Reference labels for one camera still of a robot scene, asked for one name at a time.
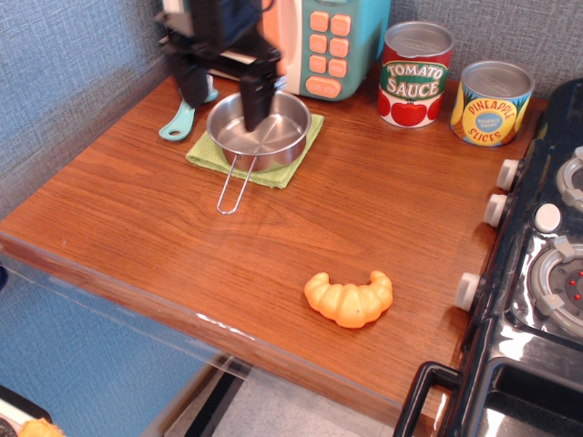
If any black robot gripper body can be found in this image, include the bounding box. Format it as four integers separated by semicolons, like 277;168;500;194
155;1;281;86

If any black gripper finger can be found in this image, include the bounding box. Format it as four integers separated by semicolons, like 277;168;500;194
240;73;276;132
169;54;209;108

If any stainless steel pot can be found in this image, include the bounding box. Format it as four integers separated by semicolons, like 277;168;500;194
206;91;312;215

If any green folded towel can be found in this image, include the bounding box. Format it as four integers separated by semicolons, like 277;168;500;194
186;114;324;189

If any teal plastic spoon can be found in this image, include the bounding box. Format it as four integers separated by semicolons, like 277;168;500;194
159;74;219;141

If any teal toy microwave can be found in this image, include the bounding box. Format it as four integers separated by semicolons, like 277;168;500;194
260;0;391;101

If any tomato sauce can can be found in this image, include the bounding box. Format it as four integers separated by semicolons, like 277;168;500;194
377;21;455;128

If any pineapple slices can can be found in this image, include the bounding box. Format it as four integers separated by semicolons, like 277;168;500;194
450;60;535;147

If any orange plastic croissant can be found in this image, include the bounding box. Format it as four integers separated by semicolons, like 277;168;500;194
303;270;394;329

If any white stove knob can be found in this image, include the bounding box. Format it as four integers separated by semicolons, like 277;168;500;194
496;159;520;192
455;272;481;312
483;194;507;228

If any orange toy at corner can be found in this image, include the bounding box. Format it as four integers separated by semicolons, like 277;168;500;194
17;418;65;437

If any black toy stove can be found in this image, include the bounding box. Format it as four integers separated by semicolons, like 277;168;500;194
394;79;582;436

